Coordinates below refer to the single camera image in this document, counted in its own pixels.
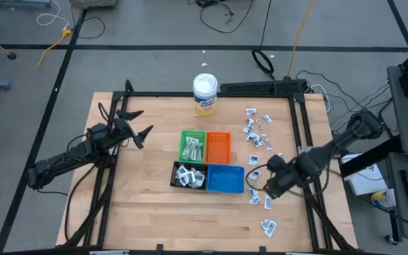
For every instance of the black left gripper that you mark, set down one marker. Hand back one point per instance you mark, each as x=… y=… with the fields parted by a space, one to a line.
x=119 y=132

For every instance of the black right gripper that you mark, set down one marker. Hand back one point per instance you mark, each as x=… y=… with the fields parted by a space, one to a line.
x=283 y=175

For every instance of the white packet red print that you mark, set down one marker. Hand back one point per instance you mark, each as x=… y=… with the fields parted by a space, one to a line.
x=280 y=155

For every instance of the white towelette packet dark label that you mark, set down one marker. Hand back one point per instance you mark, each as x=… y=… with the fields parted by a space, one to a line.
x=184 y=181
x=181 y=171
x=199 y=174
x=193 y=183
x=190 y=173
x=201 y=182

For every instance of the wrappers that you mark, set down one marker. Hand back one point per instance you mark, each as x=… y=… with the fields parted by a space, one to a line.
x=194 y=156

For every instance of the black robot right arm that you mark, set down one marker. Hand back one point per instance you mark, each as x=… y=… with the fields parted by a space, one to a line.
x=331 y=148

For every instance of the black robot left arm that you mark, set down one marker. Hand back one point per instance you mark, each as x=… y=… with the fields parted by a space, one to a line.
x=59 y=163

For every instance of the scattered small packets right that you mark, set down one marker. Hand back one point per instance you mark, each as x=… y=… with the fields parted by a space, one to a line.
x=265 y=224

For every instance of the green plastic basket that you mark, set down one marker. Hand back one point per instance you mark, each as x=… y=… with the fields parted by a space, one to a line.
x=192 y=132

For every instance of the blue plastic basket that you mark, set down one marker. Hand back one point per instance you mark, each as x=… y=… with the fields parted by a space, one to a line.
x=225 y=178

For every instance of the black plastic basket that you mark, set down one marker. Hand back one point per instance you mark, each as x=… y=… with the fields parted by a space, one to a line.
x=189 y=163

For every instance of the orange plastic basket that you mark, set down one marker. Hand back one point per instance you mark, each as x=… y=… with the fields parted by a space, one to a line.
x=218 y=148

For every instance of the Lysol wipes canister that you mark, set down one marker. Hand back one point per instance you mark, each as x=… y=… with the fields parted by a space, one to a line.
x=204 y=88

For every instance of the white cardboard box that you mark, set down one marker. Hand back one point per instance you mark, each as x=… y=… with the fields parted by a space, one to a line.
x=363 y=180

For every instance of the black desk beam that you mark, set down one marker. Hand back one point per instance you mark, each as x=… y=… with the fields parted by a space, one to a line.
x=370 y=159

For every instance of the wipes canister yellow blue label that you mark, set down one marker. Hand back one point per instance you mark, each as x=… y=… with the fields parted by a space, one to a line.
x=382 y=200

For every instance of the grey desk with keyboard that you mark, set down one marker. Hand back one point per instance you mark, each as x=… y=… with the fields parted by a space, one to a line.
x=402 y=226

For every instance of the grey equipment box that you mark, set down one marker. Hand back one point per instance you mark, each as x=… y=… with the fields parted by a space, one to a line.
x=92 y=3

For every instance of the black round floor plug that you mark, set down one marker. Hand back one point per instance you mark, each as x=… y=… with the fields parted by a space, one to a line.
x=11 y=55

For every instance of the grey metal bar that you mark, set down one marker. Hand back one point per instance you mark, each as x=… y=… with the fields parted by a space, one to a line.
x=20 y=3

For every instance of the black aluminium table frame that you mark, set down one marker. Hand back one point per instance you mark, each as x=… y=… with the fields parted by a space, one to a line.
x=161 y=94

